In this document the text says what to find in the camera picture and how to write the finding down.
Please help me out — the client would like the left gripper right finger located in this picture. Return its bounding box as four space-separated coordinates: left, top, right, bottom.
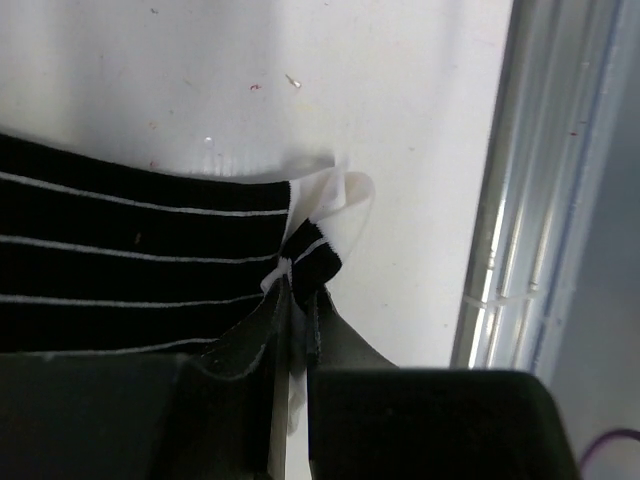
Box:
307 291 579 479

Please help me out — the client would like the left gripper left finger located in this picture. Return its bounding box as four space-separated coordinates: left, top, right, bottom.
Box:
169 279 292 479

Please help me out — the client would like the black white striped sock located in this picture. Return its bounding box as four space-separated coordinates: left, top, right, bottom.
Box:
0 130 376 441

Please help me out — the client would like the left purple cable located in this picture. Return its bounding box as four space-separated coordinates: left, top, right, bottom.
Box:
579 427 640 466

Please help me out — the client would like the aluminium mounting rail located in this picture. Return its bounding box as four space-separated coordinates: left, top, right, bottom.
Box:
449 0 640 480

